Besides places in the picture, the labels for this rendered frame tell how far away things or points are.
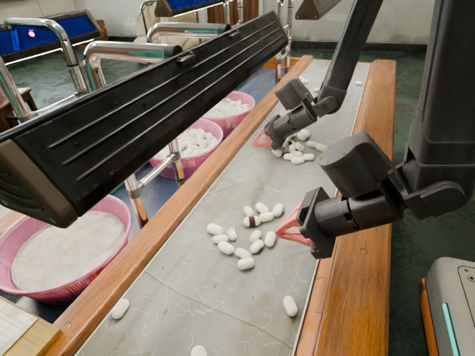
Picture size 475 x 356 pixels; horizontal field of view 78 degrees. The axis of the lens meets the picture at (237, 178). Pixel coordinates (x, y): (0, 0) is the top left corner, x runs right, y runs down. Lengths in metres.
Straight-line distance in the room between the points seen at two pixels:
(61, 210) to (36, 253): 0.51
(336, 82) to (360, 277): 0.43
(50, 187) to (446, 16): 0.37
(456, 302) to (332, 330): 0.81
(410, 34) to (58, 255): 5.19
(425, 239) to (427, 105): 1.49
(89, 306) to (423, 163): 0.52
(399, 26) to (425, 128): 4.98
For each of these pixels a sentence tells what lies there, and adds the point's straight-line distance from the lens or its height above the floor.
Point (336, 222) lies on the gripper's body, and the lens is 0.44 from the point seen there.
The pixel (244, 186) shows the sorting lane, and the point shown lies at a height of 0.74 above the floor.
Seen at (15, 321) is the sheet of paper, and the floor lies 0.78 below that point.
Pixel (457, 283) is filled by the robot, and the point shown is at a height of 0.28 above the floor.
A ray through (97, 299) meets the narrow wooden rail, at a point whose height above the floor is 0.76.
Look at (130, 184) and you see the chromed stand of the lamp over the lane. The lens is 0.60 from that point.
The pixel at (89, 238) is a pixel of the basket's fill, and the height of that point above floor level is 0.74.
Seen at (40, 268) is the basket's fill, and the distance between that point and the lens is 0.73.
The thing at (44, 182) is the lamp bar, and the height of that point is 1.08.
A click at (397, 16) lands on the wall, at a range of 5.32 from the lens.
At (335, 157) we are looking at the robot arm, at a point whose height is 1.00.
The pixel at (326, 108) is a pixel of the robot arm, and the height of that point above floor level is 0.91.
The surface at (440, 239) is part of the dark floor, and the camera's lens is 1.87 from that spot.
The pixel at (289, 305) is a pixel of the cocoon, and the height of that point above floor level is 0.76.
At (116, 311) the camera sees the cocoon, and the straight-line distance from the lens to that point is 0.55.
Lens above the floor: 1.20
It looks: 37 degrees down
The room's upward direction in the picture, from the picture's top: 3 degrees counter-clockwise
